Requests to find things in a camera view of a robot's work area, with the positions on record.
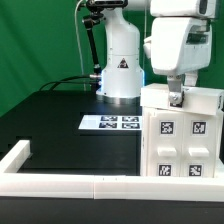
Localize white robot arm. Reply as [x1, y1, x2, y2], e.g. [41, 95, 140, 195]
[92, 0, 221, 106]

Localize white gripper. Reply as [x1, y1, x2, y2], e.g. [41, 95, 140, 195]
[143, 17, 212, 107]

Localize white cabinet top block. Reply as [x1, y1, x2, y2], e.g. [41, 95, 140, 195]
[140, 84, 224, 116]

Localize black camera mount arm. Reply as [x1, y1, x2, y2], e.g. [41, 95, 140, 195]
[82, 0, 128, 76]

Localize white U-shaped obstacle frame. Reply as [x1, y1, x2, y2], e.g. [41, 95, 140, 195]
[0, 140, 224, 202]

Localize black cables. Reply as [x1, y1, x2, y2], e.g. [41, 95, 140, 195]
[39, 75, 102, 92]

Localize white cabinet body box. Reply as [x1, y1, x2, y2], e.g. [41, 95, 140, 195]
[140, 107, 223, 177]

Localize grey thin cable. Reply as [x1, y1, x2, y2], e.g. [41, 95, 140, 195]
[74, 0, 88, 92]

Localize white marker base sheet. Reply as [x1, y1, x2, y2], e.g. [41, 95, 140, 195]
[79, 115, 142, 131]

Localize white cabinet door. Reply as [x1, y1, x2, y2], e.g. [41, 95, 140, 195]
[181, 114, 217, 177]
[141, 109, 183, 177]

